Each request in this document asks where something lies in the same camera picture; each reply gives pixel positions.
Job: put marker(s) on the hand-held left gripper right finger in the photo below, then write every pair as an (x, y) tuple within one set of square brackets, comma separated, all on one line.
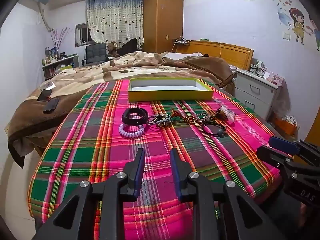
[(175, 172)]

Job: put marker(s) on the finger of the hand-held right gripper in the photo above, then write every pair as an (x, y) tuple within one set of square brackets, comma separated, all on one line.
[(272, 156), (282, 143)]

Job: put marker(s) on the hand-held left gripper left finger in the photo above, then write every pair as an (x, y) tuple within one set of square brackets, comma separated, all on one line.
[(140, 171)]

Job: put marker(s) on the black wrist band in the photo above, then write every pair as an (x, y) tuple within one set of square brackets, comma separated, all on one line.
[(127, 120)]

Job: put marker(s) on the yellow-green cardboard box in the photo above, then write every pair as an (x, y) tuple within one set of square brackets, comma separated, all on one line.
[(170, 96)]

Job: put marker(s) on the orange box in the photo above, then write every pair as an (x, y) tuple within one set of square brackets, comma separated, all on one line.
[(285, 126)]

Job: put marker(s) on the pink green plaid cloth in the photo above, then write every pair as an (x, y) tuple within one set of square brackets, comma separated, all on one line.
[(100, 142)]

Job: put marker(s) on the white nightstand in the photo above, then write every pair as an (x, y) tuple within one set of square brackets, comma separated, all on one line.
[(252, 92)]

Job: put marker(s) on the brown patterned blanket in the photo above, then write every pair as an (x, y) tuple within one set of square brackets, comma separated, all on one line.
[(150, 67)]

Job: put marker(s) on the wooden headboard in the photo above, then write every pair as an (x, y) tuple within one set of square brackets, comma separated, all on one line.
[(225, 52)]

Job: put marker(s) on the white pillow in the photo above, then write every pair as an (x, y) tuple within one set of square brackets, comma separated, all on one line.
[(182, 55)]

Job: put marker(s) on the dark phone with charm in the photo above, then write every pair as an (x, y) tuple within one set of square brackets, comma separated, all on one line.
[(44, 95)]

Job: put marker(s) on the black cloth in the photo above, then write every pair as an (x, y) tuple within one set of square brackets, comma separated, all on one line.
[(130, 46)]

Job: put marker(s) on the white card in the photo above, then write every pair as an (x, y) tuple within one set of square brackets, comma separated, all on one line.
[(48, 85)]

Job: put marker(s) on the brown teddy bear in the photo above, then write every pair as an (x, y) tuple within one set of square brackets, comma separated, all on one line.
[(111, 48)]

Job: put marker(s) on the grey padded chair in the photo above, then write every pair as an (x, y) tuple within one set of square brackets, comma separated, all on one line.
[(96, 51)]

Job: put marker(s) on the power strip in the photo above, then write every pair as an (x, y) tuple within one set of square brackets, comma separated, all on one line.
[(182, 41)]

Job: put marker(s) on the white shelf unit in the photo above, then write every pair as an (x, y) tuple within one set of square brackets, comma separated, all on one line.
[(66, 60)]

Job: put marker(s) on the group of bottles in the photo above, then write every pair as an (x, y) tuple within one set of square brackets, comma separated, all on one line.
[(51, 55)]

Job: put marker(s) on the window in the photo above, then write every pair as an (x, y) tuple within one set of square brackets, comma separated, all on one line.
[(82, 33)]

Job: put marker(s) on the wooden wardrobe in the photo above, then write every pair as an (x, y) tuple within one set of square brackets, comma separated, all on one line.
[(162, 17)]

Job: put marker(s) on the purple flower branches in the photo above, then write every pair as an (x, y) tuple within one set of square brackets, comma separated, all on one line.
[(58, 38)]

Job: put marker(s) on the heart print curtain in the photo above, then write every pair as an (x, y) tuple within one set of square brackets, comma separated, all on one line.
[(112, 17)]

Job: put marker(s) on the cartoon wall sticker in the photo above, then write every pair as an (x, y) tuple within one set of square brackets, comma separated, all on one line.
[(297, 25)]

